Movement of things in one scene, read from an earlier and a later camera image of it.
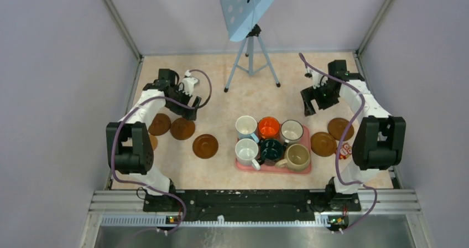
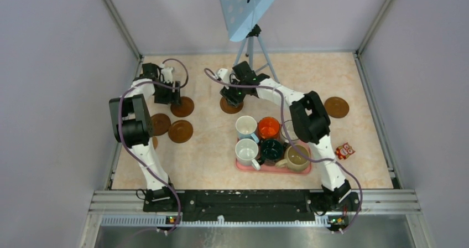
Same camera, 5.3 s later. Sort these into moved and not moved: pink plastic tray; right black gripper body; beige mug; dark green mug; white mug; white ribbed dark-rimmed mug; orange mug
Moved: right black gripper body
Not moved: white mug; dark green mug; orange mug; beige mug; white ribbed dark-rimmed mug; pink plastic tray
